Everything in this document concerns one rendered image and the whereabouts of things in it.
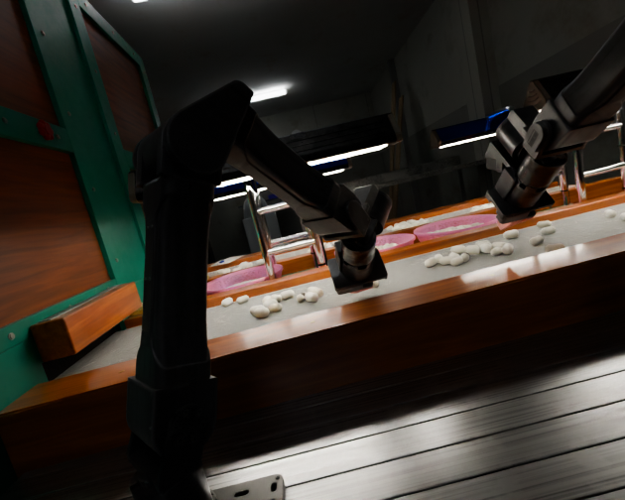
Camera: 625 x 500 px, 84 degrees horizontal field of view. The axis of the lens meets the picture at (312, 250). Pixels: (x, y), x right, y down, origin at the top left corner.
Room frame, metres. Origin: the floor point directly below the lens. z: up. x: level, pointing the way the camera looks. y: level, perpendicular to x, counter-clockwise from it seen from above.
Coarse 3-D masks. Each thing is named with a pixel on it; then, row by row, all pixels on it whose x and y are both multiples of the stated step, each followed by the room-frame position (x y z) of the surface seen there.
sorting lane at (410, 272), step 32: (576, 224) 0.86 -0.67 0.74; (608, 224) 0.79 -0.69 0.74; (416, 256) 0.93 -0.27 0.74; (480, 256) 0.78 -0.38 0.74; (512, 256) 0.72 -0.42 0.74; (288, 288) 0.91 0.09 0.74; (320, 288) 0.84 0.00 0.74; (384, 288) 0.72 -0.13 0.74; (224, 320) 0.76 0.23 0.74; (256, 320) 0.70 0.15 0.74; (128, 352) 0.69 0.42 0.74
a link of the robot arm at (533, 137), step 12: (528, 108) 0.60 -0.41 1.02; (504, 120) 0.62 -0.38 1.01; (516, 120) 0.60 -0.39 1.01; (528, 120) 0.58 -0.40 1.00; (504, 132) 0.62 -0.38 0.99; (516, 132) 0.60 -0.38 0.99; (528, 132) 0.53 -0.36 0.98; (540, 132) 0.51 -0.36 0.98; (552, 132) 0.50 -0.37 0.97; (504, 144) 0.62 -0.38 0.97; (516, 144) 0.59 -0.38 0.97; (528, 144) 0.55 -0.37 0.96; (540, 144) 0.51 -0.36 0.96; (576, 144) 0.54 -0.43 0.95; (516, 156) 0.61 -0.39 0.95; (540, 156) 0.53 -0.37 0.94
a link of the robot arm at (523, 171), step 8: (520, 152) 0.60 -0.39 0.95; (528, 160) 0.57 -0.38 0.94; (536, 160) 0.56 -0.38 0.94; (544, 160) 0.55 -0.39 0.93; (552, 160) 0.55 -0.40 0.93; (560, 160) 0.55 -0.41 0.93; (520, 168) 0.59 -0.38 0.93; (528, 168) 0.57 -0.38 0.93; (536, 168) 0.56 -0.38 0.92; (544, 168) 0.55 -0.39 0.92; (552, 168) 0.54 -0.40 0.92; (560, 168) 0.55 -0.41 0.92; (520, 176) 0.59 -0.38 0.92; (528, 176) 0.58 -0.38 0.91; (536, 176) 0.57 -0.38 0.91; (544, 176) 0.56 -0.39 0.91; (552, 176) 0.56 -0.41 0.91; (528, 184) 0.58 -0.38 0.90; (536, 184) 0.57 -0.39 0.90; (544, 184) 0.57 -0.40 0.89
